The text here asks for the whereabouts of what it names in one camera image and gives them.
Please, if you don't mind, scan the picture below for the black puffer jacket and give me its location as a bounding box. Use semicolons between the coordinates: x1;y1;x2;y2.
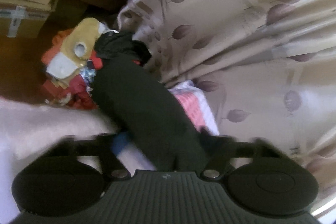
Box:
92;31;212;172

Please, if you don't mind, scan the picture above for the red clothes pile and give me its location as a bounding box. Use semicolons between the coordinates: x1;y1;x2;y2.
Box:
42;28;151;110

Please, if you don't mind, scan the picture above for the pink purple checked bedsheet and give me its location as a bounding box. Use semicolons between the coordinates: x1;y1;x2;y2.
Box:
1;81;219;223

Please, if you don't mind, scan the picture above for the yellow plush toy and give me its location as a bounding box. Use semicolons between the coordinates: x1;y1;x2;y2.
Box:
46;18;108;80

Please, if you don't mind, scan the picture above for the beige leaf print curtain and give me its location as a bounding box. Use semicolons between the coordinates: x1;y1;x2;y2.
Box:
117;0;335;215

